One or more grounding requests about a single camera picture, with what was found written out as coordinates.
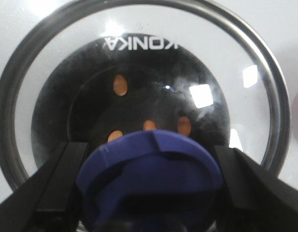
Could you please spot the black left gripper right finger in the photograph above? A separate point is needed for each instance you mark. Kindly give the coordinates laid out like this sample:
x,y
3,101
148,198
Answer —
x,y
253,199

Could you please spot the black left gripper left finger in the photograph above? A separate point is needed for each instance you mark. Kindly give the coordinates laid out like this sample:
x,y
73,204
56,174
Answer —
x,y
48,201

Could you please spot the orange ham slice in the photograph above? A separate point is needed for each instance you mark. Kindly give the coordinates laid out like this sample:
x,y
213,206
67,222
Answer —
x,y
149,125
120,85
114,135
184,126

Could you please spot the glass lid blue knob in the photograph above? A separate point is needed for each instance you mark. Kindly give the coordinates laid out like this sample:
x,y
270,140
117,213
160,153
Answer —
x,y
156,180

